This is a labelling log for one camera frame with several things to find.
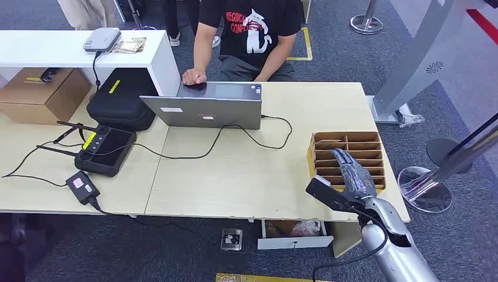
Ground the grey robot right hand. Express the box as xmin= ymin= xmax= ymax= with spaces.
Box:
xmin=329 ymin=147 xmax=378 ymax=202

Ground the wooden slotted card holder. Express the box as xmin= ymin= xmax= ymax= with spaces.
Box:
xmin=307 ymin=131 xmax=387 ymax=192

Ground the person's right hand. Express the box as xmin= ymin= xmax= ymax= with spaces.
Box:
xmin=181 ymin=69 xmax=207 ymax=86

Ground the person in dark trousers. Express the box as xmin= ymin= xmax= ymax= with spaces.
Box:
xmin=162 ymin=0 xmax=222 ymax=49

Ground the person in beige trousers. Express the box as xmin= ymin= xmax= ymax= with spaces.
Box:
xmin=57 ymin=0 xmax=118 ymax=32

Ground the clear plastic wrap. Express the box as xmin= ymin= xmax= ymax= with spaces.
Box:
xmin=396 ymin=110 xmax=426 ymax=129

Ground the black stanchion with round base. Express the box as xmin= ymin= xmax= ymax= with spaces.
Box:
xmin=425 ymin=112 xmax=498 ymax=174

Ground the white desk drawer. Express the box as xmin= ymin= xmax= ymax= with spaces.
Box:
xmin=257 ymin=219 xmax=335 ymax=251

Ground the metal floor socket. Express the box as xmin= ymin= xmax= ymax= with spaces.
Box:
xmin=220 ymin=228 xmax=244 ymax=251

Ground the grey entrance gate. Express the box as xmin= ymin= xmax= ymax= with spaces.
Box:
xmin=365 ymin=0 xmax=470 ymax=125

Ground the yellow patterned floor mat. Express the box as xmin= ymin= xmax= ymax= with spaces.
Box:
xmin=215 ymin=273 xmax=331 ymax=282

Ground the chrome stanchion with round base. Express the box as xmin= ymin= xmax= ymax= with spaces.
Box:
xmin=349 ymin=0 xmax=385 ymax=35

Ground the grey laptop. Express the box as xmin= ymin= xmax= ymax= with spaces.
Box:
xmin=139 ymin=82 xmax=263 ymax=130

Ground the black zip carrying case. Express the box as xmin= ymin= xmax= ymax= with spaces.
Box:
xmin=86 ymin=68 xmax=159 ymax=132

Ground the black remote controller with antennas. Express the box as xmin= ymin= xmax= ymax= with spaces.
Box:
xmin=36 ymin=120 xmax=137 ymax=178

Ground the stack of printed cards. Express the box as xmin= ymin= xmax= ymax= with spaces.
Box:
xmin=112 ymin=36 xmax=148 ymax=55

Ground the black power adapter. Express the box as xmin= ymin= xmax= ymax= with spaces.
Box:
xmin=65 ymin=170 xmax=101 ymax=206

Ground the grey router box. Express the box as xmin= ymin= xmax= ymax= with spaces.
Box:
xmin=82 ymin=27 xmax=123 ymax=53

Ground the black item on cardboard box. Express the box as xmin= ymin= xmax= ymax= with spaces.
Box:
xmin=39 ymin=68 xmax=62 ymax=83

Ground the white counter shelf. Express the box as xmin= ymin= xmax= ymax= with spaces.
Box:
xmin=0 ymin=29 xmax=182 ymax=98

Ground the brown cardboard box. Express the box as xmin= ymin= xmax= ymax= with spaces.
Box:
xmin=0 ymin=68 xmax=93 ymax=126

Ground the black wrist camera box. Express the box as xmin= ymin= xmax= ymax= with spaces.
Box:
xmin=305 ymin=175 xmax=365 ymax=213

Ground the black laptop cable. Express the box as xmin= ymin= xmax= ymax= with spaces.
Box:
xmin=87 ymin=113 xmax=293 ymax=161

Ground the black adapter power cord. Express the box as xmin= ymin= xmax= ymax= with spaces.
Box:
xmin=88 ymin=197 xmax=221 ymax=247

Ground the black router cable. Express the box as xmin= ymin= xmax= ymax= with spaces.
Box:
xmin=92 ymin=51 xmax=103 ymax=89

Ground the thin black adapter cable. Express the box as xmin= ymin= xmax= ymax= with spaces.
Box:
xmin=1 ymin=138 xmax=85 ymax=189

